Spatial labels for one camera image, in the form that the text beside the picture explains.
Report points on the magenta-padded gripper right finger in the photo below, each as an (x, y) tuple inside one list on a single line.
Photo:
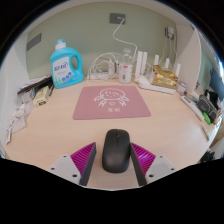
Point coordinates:
[(156, 166)]

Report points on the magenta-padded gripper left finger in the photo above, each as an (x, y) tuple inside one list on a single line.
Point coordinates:
[(68, 166)]

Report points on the black computer mouse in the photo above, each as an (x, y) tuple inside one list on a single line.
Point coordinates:
[(116, 151)]

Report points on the pink printed mouse pad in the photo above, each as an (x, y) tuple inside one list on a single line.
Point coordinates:
[(111, 111)]

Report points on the white green pen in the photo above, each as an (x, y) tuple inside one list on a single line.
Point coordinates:
[(205, 132)]

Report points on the white remote control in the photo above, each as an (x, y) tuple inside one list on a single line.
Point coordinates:
[(191, 106)]

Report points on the clear plastic bags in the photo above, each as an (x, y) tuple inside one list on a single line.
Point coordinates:
[(19, 115)]

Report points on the yellow small box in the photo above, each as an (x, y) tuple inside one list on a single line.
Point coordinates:
[(41, 96)]

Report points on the black zip pouch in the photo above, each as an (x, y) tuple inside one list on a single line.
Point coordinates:
[(205, 106)]

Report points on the small white jar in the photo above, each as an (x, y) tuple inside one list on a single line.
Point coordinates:
[(181, 87)]

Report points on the white router with antennas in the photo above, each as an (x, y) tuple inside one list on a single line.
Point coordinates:
[(146, 83)]

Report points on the stack of booklets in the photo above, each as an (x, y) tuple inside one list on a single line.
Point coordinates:
[(35, 84)]

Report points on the gold foil bag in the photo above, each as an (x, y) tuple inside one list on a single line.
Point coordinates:
[(164, 77)]

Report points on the black bag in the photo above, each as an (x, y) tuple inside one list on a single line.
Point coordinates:
[(210, 95)]

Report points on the blue detergent bottle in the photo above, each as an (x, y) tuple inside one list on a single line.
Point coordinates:
[(65, 71)]

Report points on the black computer monitor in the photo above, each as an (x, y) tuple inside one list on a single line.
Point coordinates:
[(217, 83)]

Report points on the white shelf unit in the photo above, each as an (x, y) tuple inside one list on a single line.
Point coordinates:
[(188, 56)]

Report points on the grey blank wall plate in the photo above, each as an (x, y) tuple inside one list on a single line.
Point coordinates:
[(34, 41)]

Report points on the white wall plug adapter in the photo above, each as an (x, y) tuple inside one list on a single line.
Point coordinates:
[(170, 32)]

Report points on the grey wall socket plate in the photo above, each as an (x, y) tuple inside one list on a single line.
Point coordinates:
[(116, 17)]

